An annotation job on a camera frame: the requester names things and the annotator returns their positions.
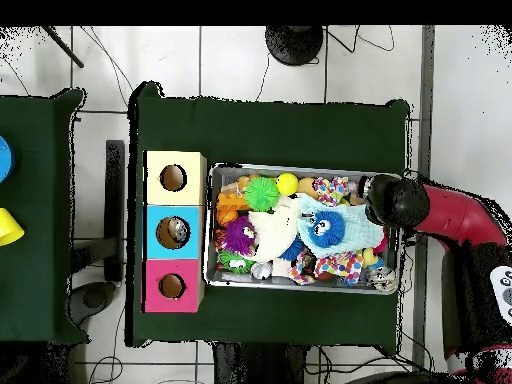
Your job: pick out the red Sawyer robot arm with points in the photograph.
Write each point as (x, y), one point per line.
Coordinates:
(456, 220)

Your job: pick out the shallow clear mesh bin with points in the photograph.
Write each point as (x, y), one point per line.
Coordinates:
(220, 280)

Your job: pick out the wooden box with three holes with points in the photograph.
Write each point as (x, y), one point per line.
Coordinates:
(156, 164)

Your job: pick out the green spiky rubber ball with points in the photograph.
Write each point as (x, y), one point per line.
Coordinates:
(262, 193)

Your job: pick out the orange toy building block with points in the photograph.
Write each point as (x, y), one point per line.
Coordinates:
(232, 210)

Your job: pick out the cream white cloth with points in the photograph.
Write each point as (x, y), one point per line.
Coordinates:
(276, 228)

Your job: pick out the purple spiky ball with eyes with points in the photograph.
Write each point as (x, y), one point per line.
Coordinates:
(239, 237)

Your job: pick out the yellow ball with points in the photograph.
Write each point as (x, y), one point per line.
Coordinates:
(287, 184)

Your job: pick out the green toy with white eyes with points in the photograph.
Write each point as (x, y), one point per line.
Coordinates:
(234, 261)

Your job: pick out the tan orange ball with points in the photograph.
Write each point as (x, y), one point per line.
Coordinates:
(307, 187)

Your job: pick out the small colourful dotted cloth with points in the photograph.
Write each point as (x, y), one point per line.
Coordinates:
(330, 190)

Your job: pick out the dark green table cloth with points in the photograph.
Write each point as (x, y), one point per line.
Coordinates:
(280, 136)

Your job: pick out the large colourful dotted cloth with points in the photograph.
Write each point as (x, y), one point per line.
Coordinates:
(340, 266)

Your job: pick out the mint green cloth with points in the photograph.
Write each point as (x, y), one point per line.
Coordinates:
(360, 232)

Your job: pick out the black panel stand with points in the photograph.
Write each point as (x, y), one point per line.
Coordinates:
(115, 208)

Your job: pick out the silver crushed can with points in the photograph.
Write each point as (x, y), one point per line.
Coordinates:
(382, 278)

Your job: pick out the black round stand base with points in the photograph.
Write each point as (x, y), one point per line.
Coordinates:
(294, 44)

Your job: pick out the grey round stand foot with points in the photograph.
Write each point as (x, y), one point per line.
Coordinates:
(94, 300)

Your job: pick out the green cloth side table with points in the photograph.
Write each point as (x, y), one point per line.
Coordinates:
(40, 280)

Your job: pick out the yellow cup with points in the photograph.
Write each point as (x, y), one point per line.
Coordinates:
(8, 228)

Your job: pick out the black pole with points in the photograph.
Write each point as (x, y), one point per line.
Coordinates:
(64, 48)

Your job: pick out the blue round object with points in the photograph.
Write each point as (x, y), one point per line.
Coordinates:
(5, 158)

